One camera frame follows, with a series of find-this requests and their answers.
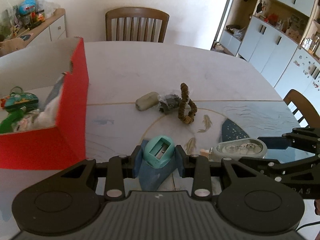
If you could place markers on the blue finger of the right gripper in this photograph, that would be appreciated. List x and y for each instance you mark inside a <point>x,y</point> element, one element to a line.
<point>303,143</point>

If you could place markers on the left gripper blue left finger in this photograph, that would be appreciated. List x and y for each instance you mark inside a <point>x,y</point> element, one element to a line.
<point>136,158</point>

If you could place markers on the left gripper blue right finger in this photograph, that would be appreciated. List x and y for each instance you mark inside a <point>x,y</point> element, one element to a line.
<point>181,161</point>

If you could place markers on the teal pencil sharpener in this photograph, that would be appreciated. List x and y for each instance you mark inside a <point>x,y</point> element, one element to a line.
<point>158,151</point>

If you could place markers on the grey correction tape dispenser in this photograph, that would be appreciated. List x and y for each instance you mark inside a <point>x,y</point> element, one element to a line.
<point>236,149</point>

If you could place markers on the dark items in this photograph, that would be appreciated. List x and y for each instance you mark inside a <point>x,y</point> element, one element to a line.
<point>168,103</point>

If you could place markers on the grey-green eraser block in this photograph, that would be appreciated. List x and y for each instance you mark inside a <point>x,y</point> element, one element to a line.
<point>147,101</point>

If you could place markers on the grey foil packet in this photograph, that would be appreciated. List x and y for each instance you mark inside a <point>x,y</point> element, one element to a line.
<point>55,90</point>

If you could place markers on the red cardboard box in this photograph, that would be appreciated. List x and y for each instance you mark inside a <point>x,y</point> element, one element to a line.
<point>57,74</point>

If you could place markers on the teal dinosaur pouch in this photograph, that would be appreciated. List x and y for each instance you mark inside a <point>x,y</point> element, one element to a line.
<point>18,99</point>

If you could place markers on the wooden slat chair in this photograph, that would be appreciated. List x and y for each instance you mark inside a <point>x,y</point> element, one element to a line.
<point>136,24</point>

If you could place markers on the green fluffy toy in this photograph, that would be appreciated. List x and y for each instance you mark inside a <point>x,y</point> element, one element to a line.
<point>7,124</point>

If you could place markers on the white sideboard with wood top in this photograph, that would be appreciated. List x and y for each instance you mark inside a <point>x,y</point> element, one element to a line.
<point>53,28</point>

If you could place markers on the white wall cabinet unit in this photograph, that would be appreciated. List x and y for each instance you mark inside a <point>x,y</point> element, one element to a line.
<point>279,38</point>

